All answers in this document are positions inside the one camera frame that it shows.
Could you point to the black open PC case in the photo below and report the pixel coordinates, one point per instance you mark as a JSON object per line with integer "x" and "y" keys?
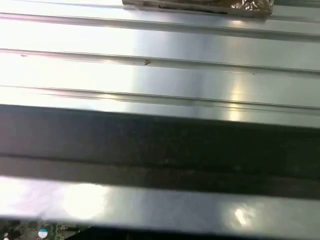
{"x": 160, "y": 150}

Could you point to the green motherboard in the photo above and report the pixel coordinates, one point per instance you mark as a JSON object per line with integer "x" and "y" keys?
{"x": 56, "y": 231}

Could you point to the round silver blue capacitor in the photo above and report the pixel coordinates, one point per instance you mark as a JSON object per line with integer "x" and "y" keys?
{"x": 42, "y": 233}

